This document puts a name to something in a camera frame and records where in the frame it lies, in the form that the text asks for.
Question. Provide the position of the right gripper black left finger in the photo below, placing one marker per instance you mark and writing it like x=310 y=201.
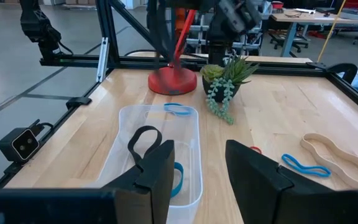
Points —
x=141 y=202

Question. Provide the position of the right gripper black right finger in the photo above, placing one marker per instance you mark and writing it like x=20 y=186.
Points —
x=259 y=196

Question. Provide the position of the wide teal rubber band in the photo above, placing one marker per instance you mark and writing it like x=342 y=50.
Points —
x=181 y=180

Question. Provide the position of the thin red rubber band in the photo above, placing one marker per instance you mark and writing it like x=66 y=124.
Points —
x=256 y=148

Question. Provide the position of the wide beige rubber band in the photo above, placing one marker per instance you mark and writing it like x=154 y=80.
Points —
x=304 y=143

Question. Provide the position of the clear plastic bin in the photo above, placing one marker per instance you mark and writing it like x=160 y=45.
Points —
x=188 y=149

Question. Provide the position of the blue rubber band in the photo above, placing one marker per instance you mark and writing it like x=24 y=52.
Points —
x=283 y=158
x=167 y=107

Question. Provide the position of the potted succulent plant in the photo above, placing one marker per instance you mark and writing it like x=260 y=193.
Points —
x=217 y=93

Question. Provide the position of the red desk lamp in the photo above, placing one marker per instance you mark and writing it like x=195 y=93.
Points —
x=172 y=82

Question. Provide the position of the black corner hook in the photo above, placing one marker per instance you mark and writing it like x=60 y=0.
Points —
x=343 y=68

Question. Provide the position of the black office chair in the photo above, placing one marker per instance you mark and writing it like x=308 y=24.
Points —
x=287 y=42

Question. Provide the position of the wooden top desk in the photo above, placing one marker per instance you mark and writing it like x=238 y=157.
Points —
x=306 y=18

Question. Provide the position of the black frame clip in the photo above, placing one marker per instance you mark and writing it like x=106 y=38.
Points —
x=79 y=101

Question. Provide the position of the black table-level camera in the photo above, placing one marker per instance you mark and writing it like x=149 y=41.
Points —
x=20 y=144

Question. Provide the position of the silver frame bracket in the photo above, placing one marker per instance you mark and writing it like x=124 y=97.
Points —
x=102 y=60

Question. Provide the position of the black aluminium table frame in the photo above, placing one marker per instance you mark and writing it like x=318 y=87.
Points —
x=79 y=60

